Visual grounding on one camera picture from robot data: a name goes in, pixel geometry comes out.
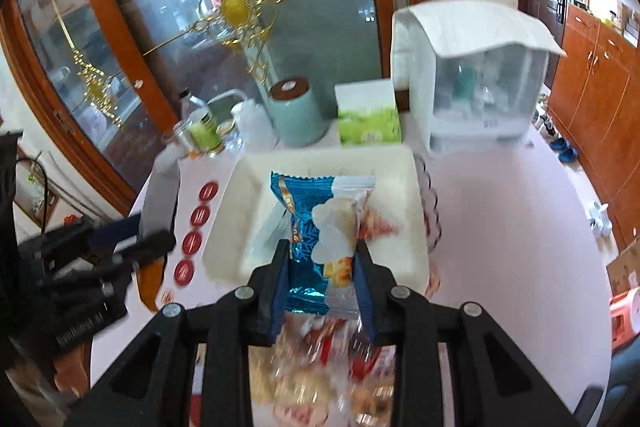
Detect person's left hand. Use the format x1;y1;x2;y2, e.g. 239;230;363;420
53;343;90;398

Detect white plastic storage bin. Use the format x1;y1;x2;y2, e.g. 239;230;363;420
202;145;430;293

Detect orange egg yolk snack packet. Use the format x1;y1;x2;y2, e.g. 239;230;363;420
348;346;396;426

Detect glass door with gold ornament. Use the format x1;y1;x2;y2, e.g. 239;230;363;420
1;0;424;212

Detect blue white snack packet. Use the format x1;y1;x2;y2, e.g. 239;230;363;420
270;171;375;319

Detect small glass jar gold lid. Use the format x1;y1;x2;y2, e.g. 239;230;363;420
216;119;243;150

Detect orange wooden cabinet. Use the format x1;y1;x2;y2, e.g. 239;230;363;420
549;5;639;249

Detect white plastic bottle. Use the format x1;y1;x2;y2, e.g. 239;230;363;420
231;98;278;152

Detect glass bottle green label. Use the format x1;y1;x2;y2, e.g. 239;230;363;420
179;89;222;154

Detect clear oat crisp packet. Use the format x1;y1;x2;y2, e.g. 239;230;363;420
248;326;337;426

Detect mint green ceramic jar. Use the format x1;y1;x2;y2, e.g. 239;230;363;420
269;76;328;147

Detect silver tin can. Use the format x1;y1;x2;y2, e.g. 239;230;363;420
171;121;200;158

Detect pink plastic stool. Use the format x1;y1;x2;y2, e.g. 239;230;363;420
610;287;640;351

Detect white desktop sterilizer cabinet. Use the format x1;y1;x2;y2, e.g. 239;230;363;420
405;28;560;156

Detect grey silver snack packet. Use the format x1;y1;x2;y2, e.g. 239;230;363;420
247;202;291;268

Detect white towel on sterilizer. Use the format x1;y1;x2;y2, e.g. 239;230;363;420
390;0;566;90

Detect green tissue pack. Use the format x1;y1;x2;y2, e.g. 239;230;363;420
334;79;402;145

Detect red date snack packet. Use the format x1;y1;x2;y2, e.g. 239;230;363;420
358;205;399;241

